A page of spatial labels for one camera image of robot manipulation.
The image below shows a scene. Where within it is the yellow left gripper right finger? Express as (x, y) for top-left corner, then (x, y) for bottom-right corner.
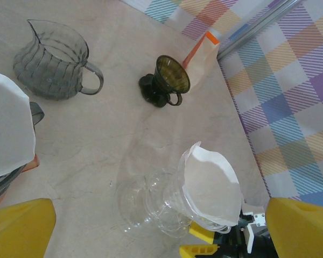
(265, 197), (323, 258)

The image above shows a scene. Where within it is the grey transparent coffee dripper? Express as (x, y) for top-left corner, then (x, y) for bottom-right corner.
(0, 101), (45, 203)

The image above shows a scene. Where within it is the white paper coffee filter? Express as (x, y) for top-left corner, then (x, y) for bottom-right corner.
(181, 141), (243, 228)
(0, 69), (36, 181)

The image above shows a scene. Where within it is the dark green coffee dripper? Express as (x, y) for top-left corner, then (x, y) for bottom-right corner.
(138, 54), (191, 109)

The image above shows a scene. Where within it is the checked striped cloth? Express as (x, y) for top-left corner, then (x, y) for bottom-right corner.
(118, 0), (323, 210)

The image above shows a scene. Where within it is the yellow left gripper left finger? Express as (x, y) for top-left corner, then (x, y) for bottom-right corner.
(0, 198), (57, 258)

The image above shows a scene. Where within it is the orange white filter box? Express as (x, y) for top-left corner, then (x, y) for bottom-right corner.
(181, 31), (221, 94)

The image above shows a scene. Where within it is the silver metal rail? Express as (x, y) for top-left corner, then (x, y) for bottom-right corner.
(216, 0), (305, 60)

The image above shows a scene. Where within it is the clear plastic coffee dripper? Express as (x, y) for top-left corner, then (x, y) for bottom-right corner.
(145, 145), (244, 240)

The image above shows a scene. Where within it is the grey transparent carafe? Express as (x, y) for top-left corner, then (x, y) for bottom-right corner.
(12, 19), (105, 101)

